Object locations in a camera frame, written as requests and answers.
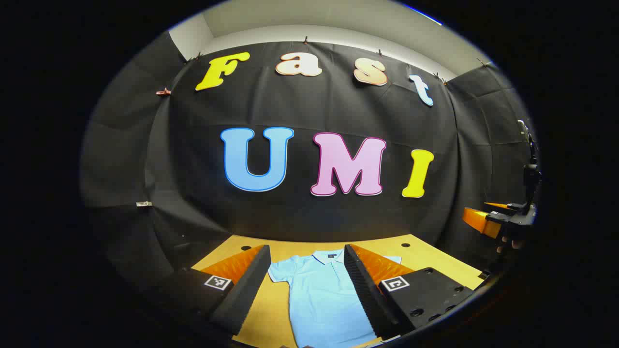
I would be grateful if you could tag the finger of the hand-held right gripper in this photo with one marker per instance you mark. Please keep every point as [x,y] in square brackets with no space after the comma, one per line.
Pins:
[495,205]
[481,223]

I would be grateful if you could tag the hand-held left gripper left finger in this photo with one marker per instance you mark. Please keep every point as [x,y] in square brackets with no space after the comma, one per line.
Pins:
[244,295]

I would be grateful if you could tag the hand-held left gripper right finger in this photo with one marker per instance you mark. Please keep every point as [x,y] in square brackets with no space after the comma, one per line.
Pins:
[365,295]

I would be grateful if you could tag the light blue polo T-shirt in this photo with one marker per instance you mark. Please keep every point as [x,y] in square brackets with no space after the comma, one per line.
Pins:
[321,299]

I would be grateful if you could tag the small metal clip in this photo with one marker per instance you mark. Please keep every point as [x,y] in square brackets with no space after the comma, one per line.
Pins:
[143,204]

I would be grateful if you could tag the black backdrop cloth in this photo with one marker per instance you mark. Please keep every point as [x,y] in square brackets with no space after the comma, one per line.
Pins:
[300,106]

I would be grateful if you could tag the small orange clip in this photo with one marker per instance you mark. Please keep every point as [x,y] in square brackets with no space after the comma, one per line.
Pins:
[163,92]

